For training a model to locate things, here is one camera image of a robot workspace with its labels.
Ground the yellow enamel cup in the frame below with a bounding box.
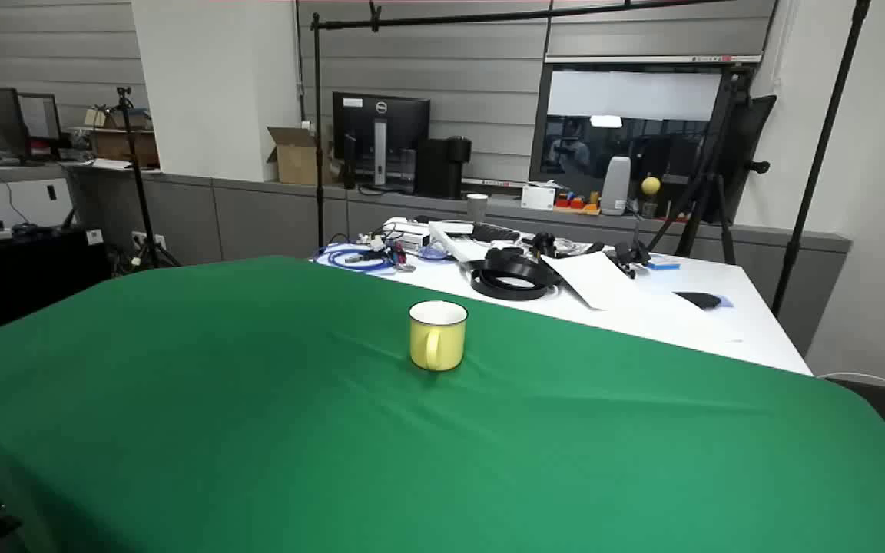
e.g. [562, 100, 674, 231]
[406, 298, 470, 376]

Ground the black speaker box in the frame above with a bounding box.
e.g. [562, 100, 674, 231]
[411, 135, 473, 199]

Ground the small white box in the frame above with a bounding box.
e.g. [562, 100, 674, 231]
[518, 182, 560, 213]

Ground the white paper sheet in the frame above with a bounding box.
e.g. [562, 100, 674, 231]
[537, 248, 642, 313]

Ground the black computer monitor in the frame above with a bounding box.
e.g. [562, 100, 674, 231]
[328, 90, 434, 195]

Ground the open cardboard box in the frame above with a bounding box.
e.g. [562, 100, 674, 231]
[263, 123, 321, 189]

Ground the white cylindrical container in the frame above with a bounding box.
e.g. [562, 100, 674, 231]
[600, 154, 632, 217]

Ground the grey partition counter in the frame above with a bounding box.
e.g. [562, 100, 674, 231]
[62, 164, 853, 356]

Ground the white table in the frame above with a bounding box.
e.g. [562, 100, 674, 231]
[313, 217, 813, 377]

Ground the green tablecloth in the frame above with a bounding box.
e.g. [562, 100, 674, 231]
[0, 256, 885, 553]

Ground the dark framed window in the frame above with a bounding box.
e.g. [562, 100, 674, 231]
[527, 59, 763, 208]

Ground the small black flat object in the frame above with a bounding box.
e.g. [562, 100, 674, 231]
[674, 289, 728, 313]

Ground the black tripod with panel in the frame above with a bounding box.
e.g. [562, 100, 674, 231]
[646, 64, 777, 267]

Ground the thin black tripod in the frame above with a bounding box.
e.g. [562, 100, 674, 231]
[115, 82, 182, 273]

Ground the brown cardboard box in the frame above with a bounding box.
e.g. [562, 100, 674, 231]
[87, 123, 164, 172]

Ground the tall black light stand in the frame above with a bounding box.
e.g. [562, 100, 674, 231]
[768, 0, 872, 319]

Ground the black cabinet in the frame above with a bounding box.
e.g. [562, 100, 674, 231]
[0, 224, 115, 344]

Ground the dark monitor on desk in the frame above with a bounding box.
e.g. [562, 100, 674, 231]
[0, 87, 64, 164]

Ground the black coiled cable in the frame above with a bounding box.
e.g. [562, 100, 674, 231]
[466, 245, 560, 305]

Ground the blue coiled cable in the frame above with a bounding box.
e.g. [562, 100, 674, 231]
[318, 241, 406, 277]

